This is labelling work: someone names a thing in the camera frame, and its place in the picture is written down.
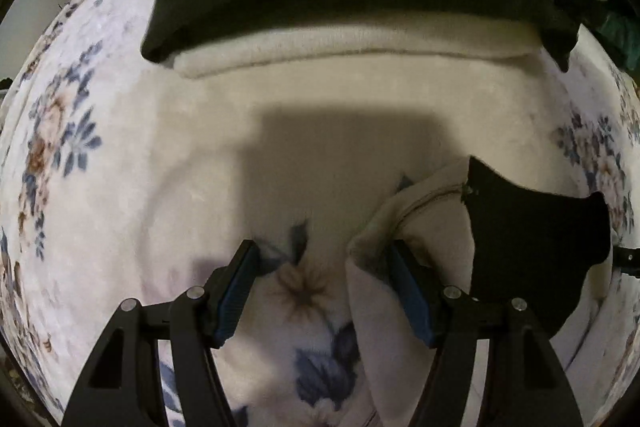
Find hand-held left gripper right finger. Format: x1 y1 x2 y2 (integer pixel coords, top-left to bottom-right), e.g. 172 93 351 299
389 241 586 427

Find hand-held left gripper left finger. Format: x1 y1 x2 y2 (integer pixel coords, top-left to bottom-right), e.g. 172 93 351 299
61 239 262 427

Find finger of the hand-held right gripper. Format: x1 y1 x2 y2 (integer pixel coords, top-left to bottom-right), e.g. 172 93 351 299
611 246 640 281

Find cream and black fleece garment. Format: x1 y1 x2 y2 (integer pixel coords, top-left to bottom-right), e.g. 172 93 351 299
150 26 619 427

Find floral printed blanket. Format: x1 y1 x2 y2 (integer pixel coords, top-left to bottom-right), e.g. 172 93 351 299
0 0 640 427

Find green cloth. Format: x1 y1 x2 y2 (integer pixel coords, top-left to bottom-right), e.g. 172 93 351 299
596 9 640 74

